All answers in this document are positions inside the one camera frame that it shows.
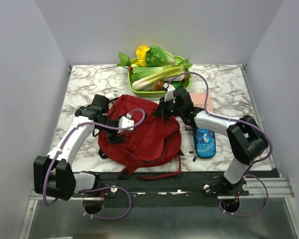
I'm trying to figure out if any red student backpack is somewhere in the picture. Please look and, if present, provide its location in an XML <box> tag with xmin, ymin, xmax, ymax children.
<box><xmin>98</xmin><ymin>95</ymin><xmax>182</xmax><ymax>180</ymax></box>

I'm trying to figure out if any pink book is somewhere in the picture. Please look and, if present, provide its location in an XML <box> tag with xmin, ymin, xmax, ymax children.
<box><xmin>189</xmin><ymin>93</ymin><xmax>213</xmax><ymax>112</ymax></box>

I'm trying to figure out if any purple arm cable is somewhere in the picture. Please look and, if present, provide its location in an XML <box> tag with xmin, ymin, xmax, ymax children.
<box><xmin>42</xmin><ymin>108</ymin><xmax>146</xmax><ymax>220</ymax></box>
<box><xmin>161</xmin><ymin>71</ymin><xmax>274</xmax><ymax>218</ymax></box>

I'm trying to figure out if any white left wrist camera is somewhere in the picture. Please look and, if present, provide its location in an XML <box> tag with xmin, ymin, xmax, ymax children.
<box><xmin>118</xmin><ymin>114</ymin><xmax>134</xmax><ymax>133</ymax></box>

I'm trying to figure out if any green plastic tray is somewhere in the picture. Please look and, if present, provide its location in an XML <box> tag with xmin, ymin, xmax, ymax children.
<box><xmin>127</xmin><ymin>55</ymin><xmax>191</xmax><ymax>98</ymax></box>

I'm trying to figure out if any blue dinosaur pencil case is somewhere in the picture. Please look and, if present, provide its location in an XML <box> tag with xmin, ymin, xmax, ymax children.
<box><xmin>192</xmin><ymin>128</ymin><xmax>216</xmax><ymax>158</ymax></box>

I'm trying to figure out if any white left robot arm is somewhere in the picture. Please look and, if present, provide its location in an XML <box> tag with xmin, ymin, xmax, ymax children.
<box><xmin>33</xmin><ymin>95</ymin><xmax>121</xmax><ymax>201</ymax></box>

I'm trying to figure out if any toy celery stalk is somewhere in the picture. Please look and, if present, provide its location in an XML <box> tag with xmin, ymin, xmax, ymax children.
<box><xmin>130</xmin><ymin>59</ymin><xmax>193</xmax><ymax>91</ymax></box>

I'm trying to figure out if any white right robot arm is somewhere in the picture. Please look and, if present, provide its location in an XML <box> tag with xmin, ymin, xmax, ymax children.
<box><xmin>153</xmin><ymin>89</ymin><xmax>270</xmax><ymax>195</ymax></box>

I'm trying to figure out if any brown toy mushroom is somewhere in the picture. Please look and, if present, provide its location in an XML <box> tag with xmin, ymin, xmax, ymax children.
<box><xmin>152</xmin><ymin>80</ymin><xmax>165</xmax><ymax>92</ymax></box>

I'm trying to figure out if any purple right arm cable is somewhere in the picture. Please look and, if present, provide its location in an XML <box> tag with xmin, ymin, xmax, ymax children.
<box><xmin>161</xmin><ymin>71</ymin><xmax>274</xmax><ymax>218</ymax></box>

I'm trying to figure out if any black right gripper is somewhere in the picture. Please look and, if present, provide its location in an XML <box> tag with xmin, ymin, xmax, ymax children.
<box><xmin>152</xmin><ymin>96</ymin><xmax>183</xmax><ymax>120</ymax></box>

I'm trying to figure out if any green toy lettuce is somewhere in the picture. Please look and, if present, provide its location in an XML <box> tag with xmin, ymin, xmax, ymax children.
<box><xmin>145</xmin><ymin>45</ymin><xmax>175</xmax><ymax>67</ymax></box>

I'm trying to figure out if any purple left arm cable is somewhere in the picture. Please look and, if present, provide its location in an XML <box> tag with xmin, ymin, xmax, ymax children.
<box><xmin>42</xmin><ymin>108</ymin><xmax>146</xmax><ymax>220</ymax></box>

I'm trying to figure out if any green leafy sprig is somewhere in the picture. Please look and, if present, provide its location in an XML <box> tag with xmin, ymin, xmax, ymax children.
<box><xmin>117</xmin><ymin>52</ymin><xmax>131</xmax><ymax>67</ymax></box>

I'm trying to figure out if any yellow toy flower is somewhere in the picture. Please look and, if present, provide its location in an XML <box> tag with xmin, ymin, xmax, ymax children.
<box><xmin>136</xmin><ymin>45</ymin><xmax>150</xmax><ymax>67</ymax></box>

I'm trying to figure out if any aluminium frame rail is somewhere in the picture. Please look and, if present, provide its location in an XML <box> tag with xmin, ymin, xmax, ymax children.
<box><xmin>29</xmin><ymin>178</ymin><xmax>296</xmax><ymax>200</ymax></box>

